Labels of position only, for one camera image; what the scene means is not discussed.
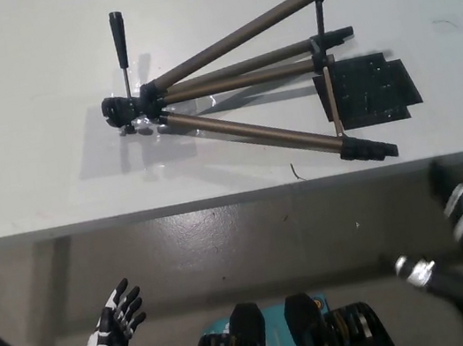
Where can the bronze and black camera tripod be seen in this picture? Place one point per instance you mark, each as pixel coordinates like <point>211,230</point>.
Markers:
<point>234,35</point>

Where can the black tape patch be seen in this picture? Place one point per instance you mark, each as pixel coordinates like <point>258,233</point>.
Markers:
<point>369,90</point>

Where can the clear glossy tape patch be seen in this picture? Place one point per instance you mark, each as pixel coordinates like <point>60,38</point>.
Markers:
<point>98,154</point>

